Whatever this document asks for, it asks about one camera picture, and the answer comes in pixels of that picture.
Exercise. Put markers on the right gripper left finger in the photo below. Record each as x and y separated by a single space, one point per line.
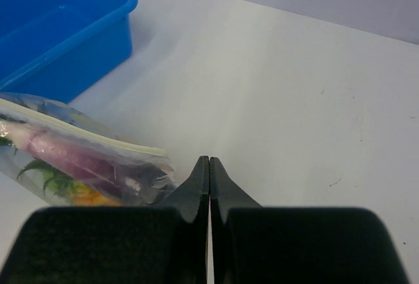
163 243

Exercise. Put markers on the dark purple toy eggplant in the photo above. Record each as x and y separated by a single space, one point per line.
128 180

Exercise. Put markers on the blue plastic bin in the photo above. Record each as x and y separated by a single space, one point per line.
58 48

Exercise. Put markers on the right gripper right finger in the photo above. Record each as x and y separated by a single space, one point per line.
256 244

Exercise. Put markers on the clear zip top bag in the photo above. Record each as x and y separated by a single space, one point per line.
59 118

